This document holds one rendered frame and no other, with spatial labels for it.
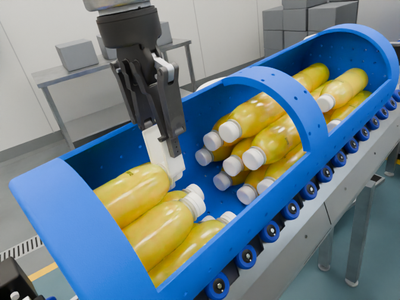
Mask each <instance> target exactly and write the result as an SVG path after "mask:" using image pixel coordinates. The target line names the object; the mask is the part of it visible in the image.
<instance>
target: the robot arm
mask: <svg viewBox="0 0 400 300"><path fill-rule="evenodd" d="M83 3H84V6H85V8H86V10H87V11H89V12H94V11H98V13H99V15H100V16H98V17H97V20H96V23H97V26H98V29H99V32H100V35H101V38H102V42H103V44H104V46H105V47H106V48H109V49H116V51H117V60H116V61H113V62H110V67H111V69H112V72H113V73H114V75H115V78H116V79H117V83H118V85H119V88H120V91H121V94H122V96H123V99H124V103H125V105H126V108H127V111H128V113H129V116H130V119H131V122H132V123H133V124H137V125H138V128H139V129H140V130H141V131H142V134H143V138H144V141H145V145H146V148H147V151H148V155H149V158H150V161H151V164H158V163H161V162H163V161H164V162H165V166H166V168H167V172H168V176H169V177H170V178H173V177H175V176H176V175H178V174H179V173H181V172H182V171H184V170H185V164H184V161H183V157H182V150H181V148H180V143H179V138H178V135H180V134H182V133H184V132H186V123H185V116H184V112H183V105H182V99H181V94H180V88H179V65H178V64H177V63H176V62H173V63H170V64H169V63H167V62H166V61H164V60H163V57H162V54H161V52H160V50H159V48H158V45H157V39H158V38H160V37H161V35H162V30H161V25H160V19H159V16H158V11H157V8H155V6H154V5H151V2H150V0H83ZM156 82H157V83H156ZM153 83H156V84H153ZM151 84H153V85H151ZM153 125H154V126H153Z"/></svg>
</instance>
